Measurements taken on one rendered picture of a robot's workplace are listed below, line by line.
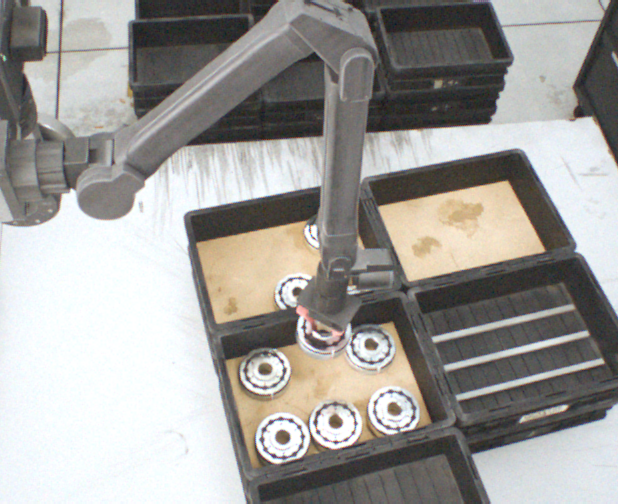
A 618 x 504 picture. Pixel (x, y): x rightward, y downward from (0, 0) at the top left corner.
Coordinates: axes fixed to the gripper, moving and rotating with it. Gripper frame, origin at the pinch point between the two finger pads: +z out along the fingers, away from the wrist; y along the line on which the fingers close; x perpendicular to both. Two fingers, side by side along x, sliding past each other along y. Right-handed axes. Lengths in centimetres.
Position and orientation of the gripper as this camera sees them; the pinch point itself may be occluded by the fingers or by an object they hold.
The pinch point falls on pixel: (324, 325)
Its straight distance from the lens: 149.7
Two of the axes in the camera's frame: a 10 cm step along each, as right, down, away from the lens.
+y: -8.7, -4.4, 2.3
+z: -0.6, 5.6, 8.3
